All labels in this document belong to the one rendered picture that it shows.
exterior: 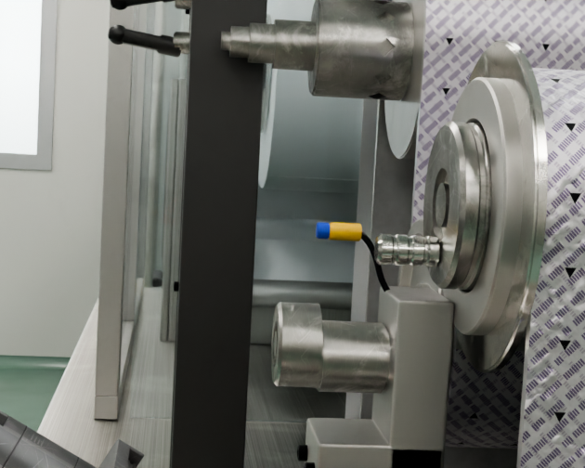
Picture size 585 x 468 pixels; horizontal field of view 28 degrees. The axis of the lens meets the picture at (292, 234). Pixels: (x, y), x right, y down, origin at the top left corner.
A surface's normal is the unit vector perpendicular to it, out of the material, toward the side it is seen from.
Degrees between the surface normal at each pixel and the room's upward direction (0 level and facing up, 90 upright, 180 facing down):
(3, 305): 90
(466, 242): 109
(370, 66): 115
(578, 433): 90
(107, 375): 90
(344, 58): 104
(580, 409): 90
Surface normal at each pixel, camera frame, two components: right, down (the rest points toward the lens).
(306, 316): 0.11, -0.69
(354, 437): 0.05, -0.99
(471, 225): 0.09, 0.23
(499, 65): -0.99, -0.04
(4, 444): 0.51, -0.66
